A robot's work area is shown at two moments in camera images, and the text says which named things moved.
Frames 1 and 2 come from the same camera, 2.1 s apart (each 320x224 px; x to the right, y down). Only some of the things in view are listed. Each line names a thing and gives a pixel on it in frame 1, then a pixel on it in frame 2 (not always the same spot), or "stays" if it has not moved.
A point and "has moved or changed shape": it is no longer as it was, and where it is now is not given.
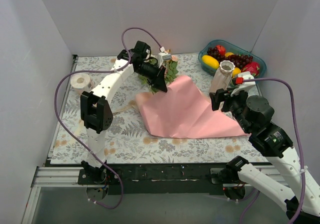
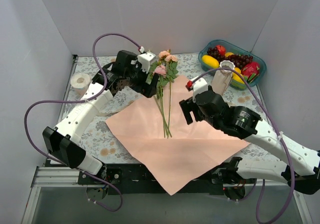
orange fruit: x=227 y=54 stays
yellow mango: x=210 y=61 stays
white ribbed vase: x=223 y=76 stays
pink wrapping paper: x=184 y=111 has moved or changed shape
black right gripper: x=223 y=99 -> x=191 y=110
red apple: x=221 y=50 stays
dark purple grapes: x=240 y=60 stays
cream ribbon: x=132 y=103 has moved or changed shape
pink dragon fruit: x=253 y=67 stays
